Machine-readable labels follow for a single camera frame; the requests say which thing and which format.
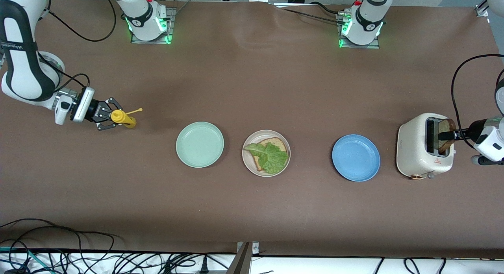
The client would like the black cable on table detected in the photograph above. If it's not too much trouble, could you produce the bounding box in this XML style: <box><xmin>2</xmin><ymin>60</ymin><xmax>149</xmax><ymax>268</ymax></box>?
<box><xmin>0</xmin><ymin>218</ymin><xmax>115</xmax><ymax>253</ymax></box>

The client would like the beige plate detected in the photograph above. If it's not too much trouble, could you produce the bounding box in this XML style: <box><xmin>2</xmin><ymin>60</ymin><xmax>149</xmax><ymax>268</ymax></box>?
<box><xmin>242</xmin><ymin>130</ymin><xmax>291</xmax><ymax>178</ymax></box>

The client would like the metal corner bracket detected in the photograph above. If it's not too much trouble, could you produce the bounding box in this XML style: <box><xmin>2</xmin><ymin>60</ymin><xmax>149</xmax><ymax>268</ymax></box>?
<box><xmin>237</xmin><ymin>241</ymin><xmax>259</xmax><ymax>254</ymax></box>

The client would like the mint green plate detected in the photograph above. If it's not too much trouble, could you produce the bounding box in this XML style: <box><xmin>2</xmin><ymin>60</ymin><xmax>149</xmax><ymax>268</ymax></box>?
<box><xmin>176</xmin><ymin>121</ymin><xmax>225</xmax><ymax>168</ymax></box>

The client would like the white speckled toaster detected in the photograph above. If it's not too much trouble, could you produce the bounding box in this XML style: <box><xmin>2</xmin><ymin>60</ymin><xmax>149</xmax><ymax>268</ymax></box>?
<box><xmin>396</xmin><ymin>113</ymin><xmax>457</xmax><ymax>181</ymax></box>

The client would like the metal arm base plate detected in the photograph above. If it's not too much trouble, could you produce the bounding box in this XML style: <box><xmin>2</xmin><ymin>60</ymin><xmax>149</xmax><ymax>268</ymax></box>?
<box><xmin>131</xmin><ymin>7</ymin><xmax>176</xmax><ymax>44</ymax></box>
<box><xmin>338</xmin><ymin>12</ymin><xmax>380</xmax><ymax>49</ymax></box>

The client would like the aluminium profile bar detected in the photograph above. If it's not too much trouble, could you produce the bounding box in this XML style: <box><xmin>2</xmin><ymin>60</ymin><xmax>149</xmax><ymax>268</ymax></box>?
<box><xmin>226</xmin><ymin>243</ymin><xmax>252</xmax><ymax>274</ymax></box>

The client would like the long black arm cable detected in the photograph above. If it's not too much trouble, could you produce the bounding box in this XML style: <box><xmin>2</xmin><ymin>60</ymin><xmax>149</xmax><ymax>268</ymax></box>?
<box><xmin>39</xmin><ymin>0</ymin><xmax>117</xmax><ymax>42</ymax></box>
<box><xmin>451</xmin><ymin>54</ymin><xmax>504</xmax><ymax>148</ymax></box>

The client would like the brown bread slice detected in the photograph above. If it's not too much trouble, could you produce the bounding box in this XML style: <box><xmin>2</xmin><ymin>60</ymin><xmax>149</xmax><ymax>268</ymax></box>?
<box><xmin>252</xmin><ymin>137</ymin><xmax>288</xmax><ymax>172</ymax></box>
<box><xmin>437</xmin><ymin>118</ymin><xmax>458</xmax><ymax>153</ymax></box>

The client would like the teal floor cable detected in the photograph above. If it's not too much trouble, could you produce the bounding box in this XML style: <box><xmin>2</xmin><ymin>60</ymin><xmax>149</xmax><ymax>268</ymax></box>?
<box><xmin>0</xmin><ymin>246</ymin><xmax>44</xmax><ymax>274</ymax></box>

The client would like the yellow squeeze bottle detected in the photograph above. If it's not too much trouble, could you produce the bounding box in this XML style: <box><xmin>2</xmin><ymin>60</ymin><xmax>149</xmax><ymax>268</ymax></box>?
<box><xmin>111</xmin><ymin>107</ymin><xmax>143</xmax><ymax>129</ymax></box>

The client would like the aluminium frame corner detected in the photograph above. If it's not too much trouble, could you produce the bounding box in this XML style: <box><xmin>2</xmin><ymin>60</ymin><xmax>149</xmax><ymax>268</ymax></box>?
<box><xmin>475</xmin><ymin>0</ymin><xmax>493</xmax><ymax>18</ymax></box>

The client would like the green lettuce leaf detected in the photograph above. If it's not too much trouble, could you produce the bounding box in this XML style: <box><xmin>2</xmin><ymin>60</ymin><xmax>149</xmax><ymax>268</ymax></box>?
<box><xmin>244</xmin><ymin>142</ymin><xmax>289</xmax><ymax>175</ymax></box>

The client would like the blue plate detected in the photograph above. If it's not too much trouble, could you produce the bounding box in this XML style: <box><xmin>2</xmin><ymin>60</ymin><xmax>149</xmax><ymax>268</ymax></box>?
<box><xmin>332</xmin><ymin>134</ymin><xmax>381</xmax><ymax>182</ymax></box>

